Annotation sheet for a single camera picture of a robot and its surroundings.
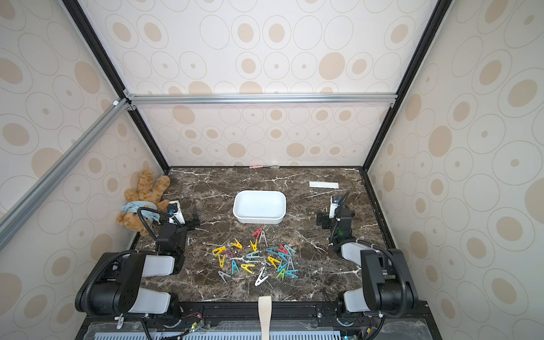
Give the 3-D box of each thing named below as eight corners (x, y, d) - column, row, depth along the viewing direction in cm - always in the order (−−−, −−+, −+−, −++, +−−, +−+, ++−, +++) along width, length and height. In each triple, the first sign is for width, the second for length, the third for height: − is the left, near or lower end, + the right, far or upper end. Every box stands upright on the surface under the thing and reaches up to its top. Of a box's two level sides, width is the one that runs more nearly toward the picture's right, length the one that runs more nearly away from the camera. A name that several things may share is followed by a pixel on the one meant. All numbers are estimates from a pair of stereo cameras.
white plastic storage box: (233, 225, 99) (230, 218, 94) (237, 197, 110) (235, 190, 105) (286, 225, 99) (287, 218, 95) (285, 197, 110) (286, 190, 105)
